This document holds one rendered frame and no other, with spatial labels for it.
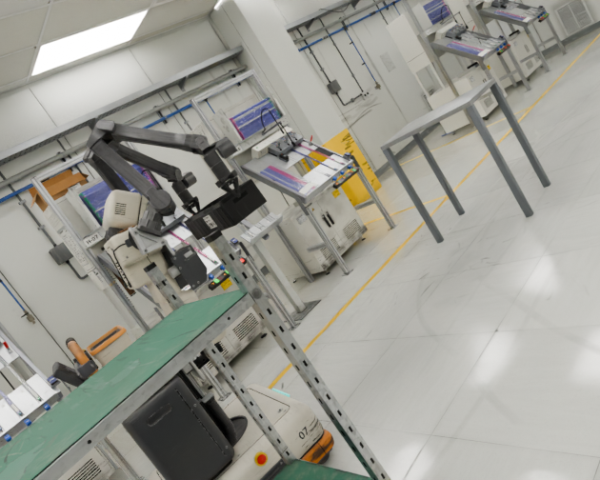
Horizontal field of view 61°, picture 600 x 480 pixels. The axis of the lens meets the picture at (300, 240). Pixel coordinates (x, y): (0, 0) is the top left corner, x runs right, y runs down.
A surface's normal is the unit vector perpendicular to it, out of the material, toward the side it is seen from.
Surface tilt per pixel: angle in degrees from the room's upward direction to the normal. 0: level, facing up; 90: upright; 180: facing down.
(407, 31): 90
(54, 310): 90
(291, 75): 90
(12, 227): 90
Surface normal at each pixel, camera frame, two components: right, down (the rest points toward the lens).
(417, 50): -0.62, 0.53
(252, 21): 0.57, -0.21
